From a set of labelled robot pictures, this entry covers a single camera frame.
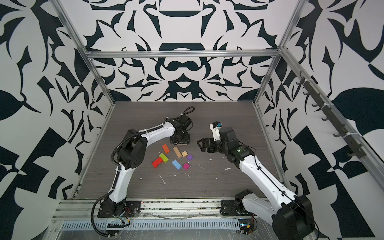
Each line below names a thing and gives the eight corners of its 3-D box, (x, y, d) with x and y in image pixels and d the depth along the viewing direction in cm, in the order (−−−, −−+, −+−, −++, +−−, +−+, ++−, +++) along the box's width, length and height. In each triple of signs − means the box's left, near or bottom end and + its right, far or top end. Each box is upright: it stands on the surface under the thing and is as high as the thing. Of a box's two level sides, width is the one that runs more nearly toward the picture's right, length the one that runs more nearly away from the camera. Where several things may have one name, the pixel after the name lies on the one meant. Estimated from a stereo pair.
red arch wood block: (151, 165, 90) (151, 164, 88) (159, 157, 93) (159, 156, 92) (155, 169, 89) (155, 167, 87) (163, 161, 92) (163, 159, 90)
